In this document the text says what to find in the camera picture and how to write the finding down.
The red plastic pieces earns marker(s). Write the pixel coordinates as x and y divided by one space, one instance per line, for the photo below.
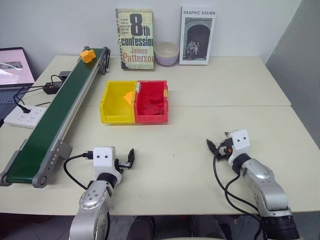
153 106

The orange triangular piece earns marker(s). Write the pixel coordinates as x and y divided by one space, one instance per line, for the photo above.
128 97

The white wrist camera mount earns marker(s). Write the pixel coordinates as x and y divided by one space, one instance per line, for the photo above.
103 160
240 143

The red plastic bin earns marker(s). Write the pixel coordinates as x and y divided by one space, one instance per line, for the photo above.
150 119

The white power strip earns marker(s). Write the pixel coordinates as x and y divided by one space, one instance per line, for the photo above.
25 117

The dark grey control box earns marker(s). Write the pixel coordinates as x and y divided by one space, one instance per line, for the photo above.
65 75

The green conveyor belt grey frame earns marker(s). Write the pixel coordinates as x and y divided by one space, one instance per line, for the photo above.
47 120

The yellow plastic block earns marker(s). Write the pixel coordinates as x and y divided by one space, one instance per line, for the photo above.
88 56

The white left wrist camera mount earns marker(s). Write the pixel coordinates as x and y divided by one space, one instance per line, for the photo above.
103 160

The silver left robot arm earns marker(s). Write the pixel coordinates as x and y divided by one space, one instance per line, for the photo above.
92 202

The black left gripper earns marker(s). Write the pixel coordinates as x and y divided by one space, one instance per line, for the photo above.
123 164

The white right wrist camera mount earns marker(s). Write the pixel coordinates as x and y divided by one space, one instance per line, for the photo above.
240 143

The black power adapter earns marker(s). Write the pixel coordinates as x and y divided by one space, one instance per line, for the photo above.
52 88

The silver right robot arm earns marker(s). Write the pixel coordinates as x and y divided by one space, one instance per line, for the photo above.
267 190

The lilac bowl cream inside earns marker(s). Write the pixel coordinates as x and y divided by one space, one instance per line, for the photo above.
166 56

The Graphic Design white book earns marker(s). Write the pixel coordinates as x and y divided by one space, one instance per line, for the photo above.
197 35

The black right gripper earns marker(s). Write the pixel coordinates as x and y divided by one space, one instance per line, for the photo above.
223 152

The yellow plastic bin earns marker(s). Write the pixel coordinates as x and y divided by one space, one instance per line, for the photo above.
113 110

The open laptop computer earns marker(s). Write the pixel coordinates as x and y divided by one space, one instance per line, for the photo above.
13 67

